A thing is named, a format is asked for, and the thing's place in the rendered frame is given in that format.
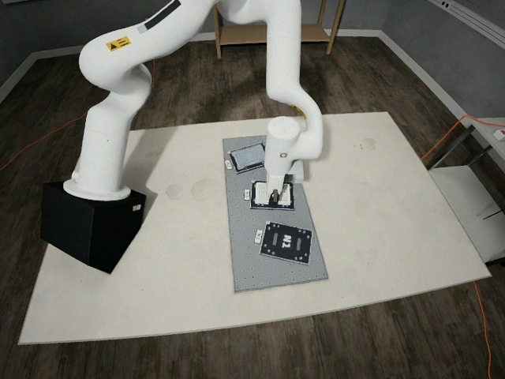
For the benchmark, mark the black rectangular frame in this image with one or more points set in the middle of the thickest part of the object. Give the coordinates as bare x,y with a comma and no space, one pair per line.
248,168

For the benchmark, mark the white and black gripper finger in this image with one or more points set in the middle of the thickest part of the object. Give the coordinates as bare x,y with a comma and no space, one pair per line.
274,200

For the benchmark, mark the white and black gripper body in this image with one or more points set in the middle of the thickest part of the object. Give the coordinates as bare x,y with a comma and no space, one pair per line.
274,182

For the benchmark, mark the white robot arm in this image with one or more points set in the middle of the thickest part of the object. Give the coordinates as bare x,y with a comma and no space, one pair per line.
114,62

